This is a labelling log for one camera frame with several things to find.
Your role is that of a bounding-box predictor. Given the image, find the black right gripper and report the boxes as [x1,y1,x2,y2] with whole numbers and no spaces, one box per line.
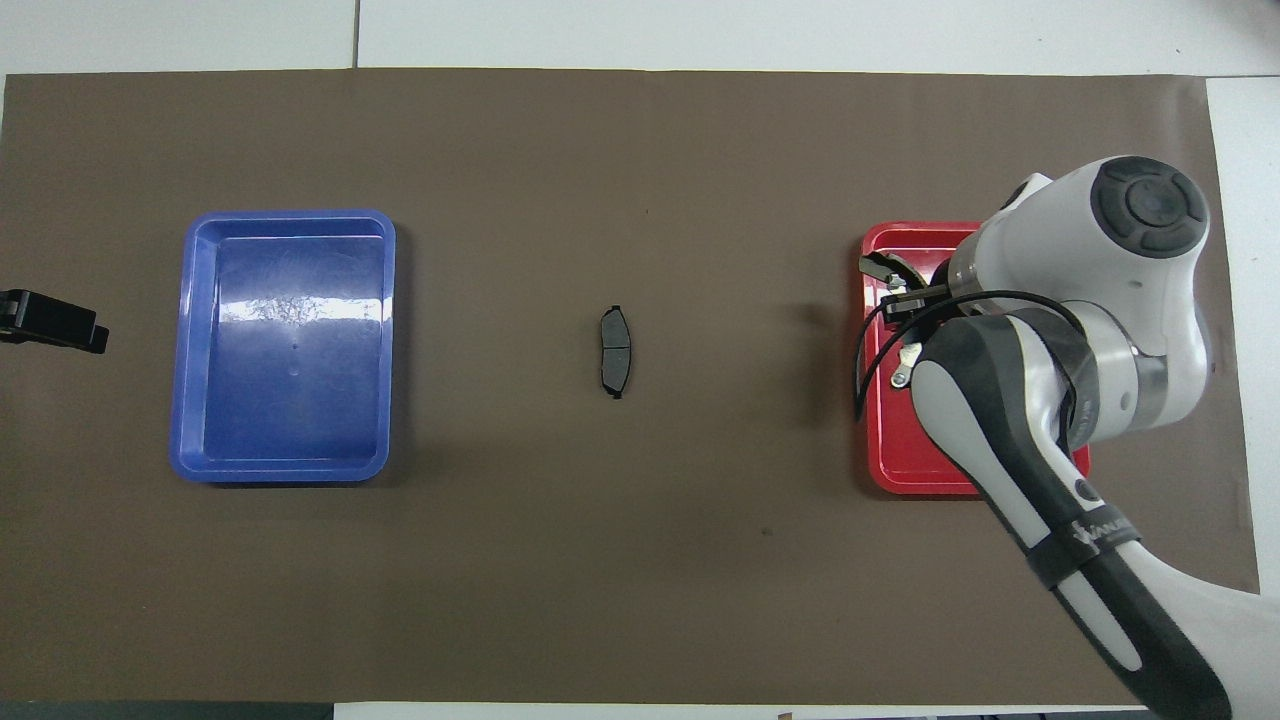
[882,282,957,323]

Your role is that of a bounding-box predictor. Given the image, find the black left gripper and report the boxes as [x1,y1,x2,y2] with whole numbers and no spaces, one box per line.
[0,290,110,354]

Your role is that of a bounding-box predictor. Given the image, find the curved brake shoe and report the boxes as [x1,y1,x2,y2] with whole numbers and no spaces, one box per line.
[860,254,927,389]

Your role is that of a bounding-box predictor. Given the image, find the dark brake pad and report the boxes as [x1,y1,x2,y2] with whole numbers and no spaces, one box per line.
[599,305,634,400]

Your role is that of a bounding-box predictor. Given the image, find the red plastic tray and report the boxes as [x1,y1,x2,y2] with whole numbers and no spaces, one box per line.
[860,222,1091,496]

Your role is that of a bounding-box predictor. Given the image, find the blue plastic tray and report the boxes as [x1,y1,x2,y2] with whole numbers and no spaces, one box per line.
[168,209,397,484]

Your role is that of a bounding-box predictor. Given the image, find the brown paper table mat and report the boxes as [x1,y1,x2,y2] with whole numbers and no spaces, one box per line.
[0,68,1261,707]

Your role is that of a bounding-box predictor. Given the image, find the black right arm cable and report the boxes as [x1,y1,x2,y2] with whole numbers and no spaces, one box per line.
[852,289,1093,453]

